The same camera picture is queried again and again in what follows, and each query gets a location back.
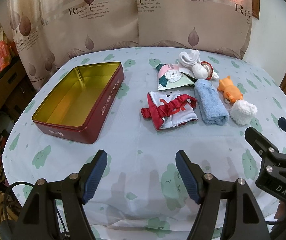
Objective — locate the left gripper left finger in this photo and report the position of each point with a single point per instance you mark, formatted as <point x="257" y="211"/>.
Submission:
<point x="39" y="219"/>

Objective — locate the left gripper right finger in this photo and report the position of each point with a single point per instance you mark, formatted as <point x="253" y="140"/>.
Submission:
<point x="243" y="217"/>

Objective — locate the white fluffy sock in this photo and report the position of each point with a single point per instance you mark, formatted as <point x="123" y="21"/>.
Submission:
<point x="242" y="112"/>

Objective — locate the orange rubber animal toy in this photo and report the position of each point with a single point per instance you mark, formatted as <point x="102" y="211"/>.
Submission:
<point x="231" y="93"/>

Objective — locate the blue towel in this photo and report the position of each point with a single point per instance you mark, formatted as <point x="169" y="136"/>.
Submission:
<point x="212" y="110"/>

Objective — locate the white sock ball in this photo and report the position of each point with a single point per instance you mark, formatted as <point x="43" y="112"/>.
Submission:
<point x="199" y="71"/>

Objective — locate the red white garment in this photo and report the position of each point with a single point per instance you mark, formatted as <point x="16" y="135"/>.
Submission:
<point x="169" y="109"/>

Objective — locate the wet wipes pack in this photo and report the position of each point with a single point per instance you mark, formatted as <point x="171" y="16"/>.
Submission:
<point x="169" y="77"/>

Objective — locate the white sock red trim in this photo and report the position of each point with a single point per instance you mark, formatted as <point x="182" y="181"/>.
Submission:
<point x="208" y="72"/>

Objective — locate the red gold toffee tin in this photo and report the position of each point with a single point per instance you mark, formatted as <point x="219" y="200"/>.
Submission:
<point x="78" y="105"/>

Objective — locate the dark wooden cabinet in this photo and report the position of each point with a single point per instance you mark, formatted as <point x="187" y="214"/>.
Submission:
<point x="16" y="89"/>

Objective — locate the cloud pattern tablecloth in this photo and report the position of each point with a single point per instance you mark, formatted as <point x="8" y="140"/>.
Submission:
<point x="141" y="194"/>

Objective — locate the leaf pattern beige curtain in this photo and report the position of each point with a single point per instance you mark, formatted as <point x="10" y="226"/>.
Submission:
<point x="48" y="33"/>

